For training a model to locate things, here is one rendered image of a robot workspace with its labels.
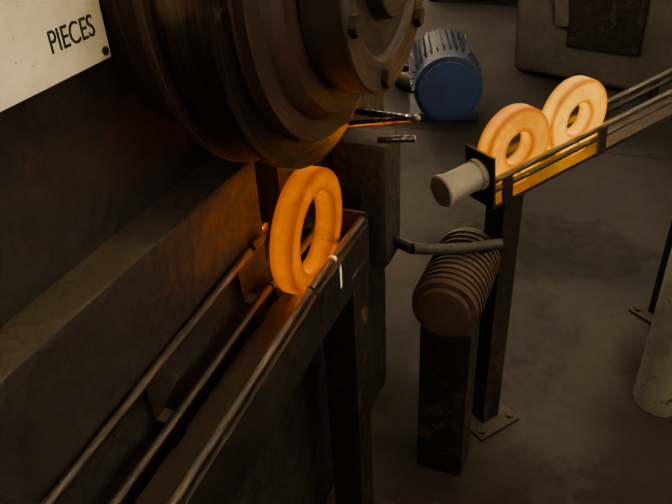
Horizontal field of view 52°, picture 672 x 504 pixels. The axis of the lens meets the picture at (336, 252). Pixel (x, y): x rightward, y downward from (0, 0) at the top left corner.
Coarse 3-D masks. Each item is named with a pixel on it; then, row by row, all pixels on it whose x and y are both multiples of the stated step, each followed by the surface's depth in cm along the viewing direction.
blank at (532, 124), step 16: (512, 112) 122; (528, 112) 123; (496, 128) 122; (512, 128) 123; (528, 128) 125; (544, 128) 128; (480, 144) 124; (496, 144) 123; (528, 144) 129; (544, 144) 130; (496, 160) 124; (512, 160) 130; (528, 176) 132
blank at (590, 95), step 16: (576, 80) 128; (592, 80) 129; (560, 96) 127; (576, 96) 128; (592, 96) 131; (544, 112) 129; (560, 112) 128; (592, 112) 133; (560, 128) 130; (576, 128) 135; (576, 144) 135
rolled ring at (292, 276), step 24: (312, 168) 94; (288, 192) 90; (312, 192) 93; (336, 192) 101; (288, 216) 89; (336, 216) 103; (288, 240) 89; (312, 240) 104; (336, 240) 105; (288, 264) 90; (312, 264) 101; (288, 288) 94
